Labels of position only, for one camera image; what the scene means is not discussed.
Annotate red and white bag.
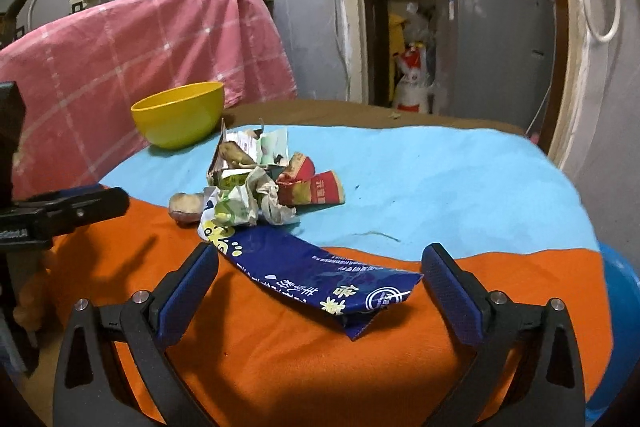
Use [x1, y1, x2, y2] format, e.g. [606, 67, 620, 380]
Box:
[392, 42, 434, 114]

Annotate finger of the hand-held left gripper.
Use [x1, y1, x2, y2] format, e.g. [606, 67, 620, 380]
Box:
[22, 186, 131, 237]

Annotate blue printed plastic wrapper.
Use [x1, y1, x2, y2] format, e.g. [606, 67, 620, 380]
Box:
[197, 219, 425, 342]

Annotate yellow plastic bowl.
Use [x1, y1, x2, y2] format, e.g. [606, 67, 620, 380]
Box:
[131, 81, 225, 150]

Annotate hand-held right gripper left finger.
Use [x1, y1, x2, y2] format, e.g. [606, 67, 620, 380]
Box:
[52, 242, 221, 427]

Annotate grey refrigerator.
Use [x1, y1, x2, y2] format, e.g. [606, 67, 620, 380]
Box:
[432, 0, 556, 118]

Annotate dark wooden door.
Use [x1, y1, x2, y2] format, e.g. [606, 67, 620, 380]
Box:
[361, 0, 396, 105]

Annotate light blue cloth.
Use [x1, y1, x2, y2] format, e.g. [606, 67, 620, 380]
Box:
[100, 124, 601, 264]

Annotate orange cloth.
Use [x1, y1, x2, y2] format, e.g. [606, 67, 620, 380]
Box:
[47, 197, 614, 427]

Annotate brown food scrap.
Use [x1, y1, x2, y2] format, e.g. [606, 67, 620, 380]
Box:
[169, 191, 207, 226]

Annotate brown blanket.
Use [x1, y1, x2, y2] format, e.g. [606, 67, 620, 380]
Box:
[222, 99, 529, 138]

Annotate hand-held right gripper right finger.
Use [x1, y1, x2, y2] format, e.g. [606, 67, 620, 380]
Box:
[421, 243, 586, 427]

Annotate yellow bag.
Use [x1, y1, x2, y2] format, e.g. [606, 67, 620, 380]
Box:
[387, 13, 409, 82]

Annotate blue plastic basin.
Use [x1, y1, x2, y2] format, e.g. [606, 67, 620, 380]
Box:
[584, 242, 640, 426]

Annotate red paper wrapper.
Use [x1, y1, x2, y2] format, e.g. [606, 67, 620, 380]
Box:
[275, 152, 347, 208]

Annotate pink plaid cloth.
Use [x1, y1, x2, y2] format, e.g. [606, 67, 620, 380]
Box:
[0, 0, 299, 200]

